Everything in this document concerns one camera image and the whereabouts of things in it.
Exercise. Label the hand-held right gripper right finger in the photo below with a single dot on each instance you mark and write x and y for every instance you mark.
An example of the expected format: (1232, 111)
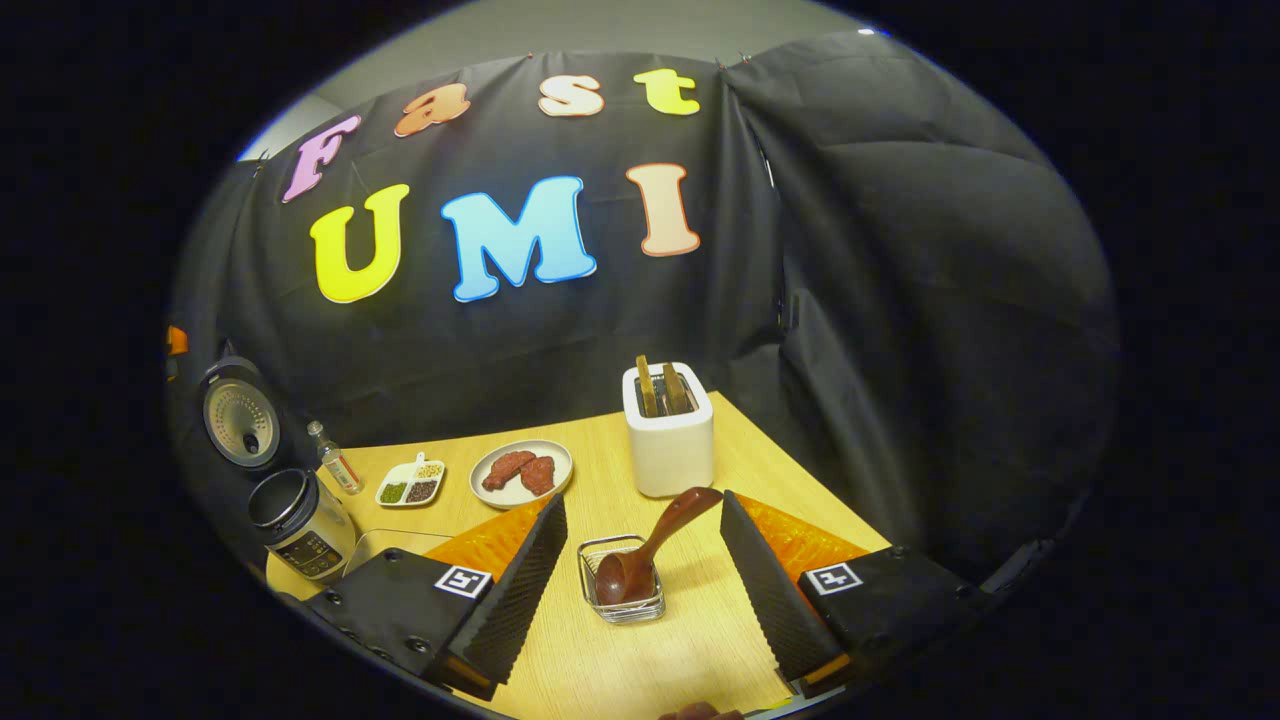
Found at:
(775, 600)

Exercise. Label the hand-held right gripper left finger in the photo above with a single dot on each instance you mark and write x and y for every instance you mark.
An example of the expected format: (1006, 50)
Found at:
(505, 600)

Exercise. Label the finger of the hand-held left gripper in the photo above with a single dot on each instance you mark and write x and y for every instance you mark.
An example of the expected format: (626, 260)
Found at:
(176, 342)

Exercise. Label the brown wooden spoon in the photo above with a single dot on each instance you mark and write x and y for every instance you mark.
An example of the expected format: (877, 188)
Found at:
(660, 535)

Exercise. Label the black and silver rice cooker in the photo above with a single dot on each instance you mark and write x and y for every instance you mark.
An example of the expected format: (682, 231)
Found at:
(310, 535)

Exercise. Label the red meat piece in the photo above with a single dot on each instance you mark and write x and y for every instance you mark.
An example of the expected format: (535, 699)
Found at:
(538, 476)
(505, 468)

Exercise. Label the round white plate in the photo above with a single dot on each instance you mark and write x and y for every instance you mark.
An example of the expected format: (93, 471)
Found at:
(560, 462)

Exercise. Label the white divided grain dish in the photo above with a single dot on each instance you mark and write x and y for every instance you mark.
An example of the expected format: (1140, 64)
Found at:
(410, 482)

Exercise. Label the white toaster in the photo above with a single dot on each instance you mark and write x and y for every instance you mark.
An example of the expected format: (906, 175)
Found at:
(668, 455)

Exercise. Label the small clear bottle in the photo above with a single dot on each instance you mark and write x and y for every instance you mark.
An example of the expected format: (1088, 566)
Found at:
(338, 465)

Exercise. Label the brown toast slice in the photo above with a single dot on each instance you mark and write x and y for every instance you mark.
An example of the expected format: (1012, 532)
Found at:
(647, 388)
(676, 390)

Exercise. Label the black backdrop cloth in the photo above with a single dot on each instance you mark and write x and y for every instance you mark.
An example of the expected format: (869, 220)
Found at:
(900, 300)

